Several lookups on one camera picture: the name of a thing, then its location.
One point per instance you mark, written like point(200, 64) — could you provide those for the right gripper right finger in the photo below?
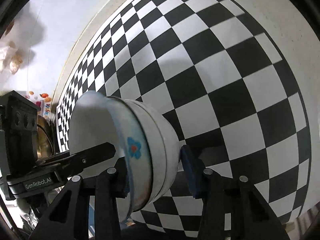
point(197, 175)

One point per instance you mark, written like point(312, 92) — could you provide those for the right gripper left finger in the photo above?
point(120, 179)

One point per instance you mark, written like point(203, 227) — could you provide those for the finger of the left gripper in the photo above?
point(73, 164)

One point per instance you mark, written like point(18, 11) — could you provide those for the plain white bowl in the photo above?
point(163, 144)

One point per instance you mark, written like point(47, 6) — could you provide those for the white bowl blue flowers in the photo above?
point(109, 128)

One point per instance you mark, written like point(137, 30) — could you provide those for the metal pot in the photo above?
point(45, 139)

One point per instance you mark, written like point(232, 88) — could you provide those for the checkered black white mat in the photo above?
point(215, 74)

